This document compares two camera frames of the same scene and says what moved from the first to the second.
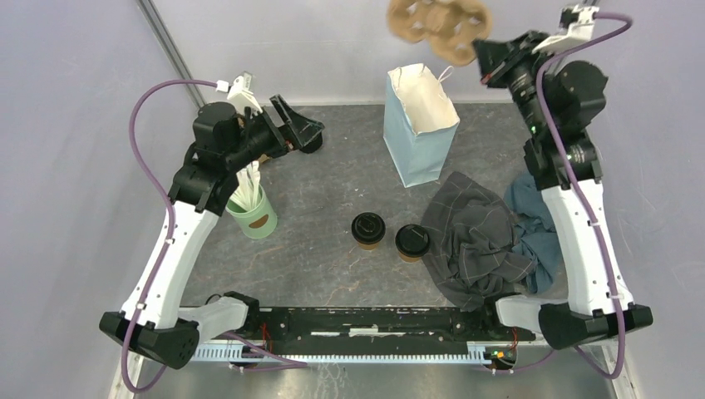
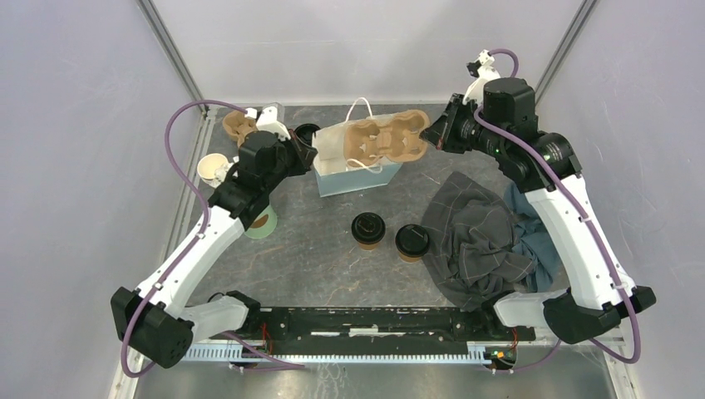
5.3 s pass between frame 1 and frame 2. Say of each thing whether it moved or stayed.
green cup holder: stayed
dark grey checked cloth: stayed
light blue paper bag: moved
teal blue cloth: stayed
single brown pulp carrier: moved
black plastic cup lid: stayed
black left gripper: moved
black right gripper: moved
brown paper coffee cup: stayed
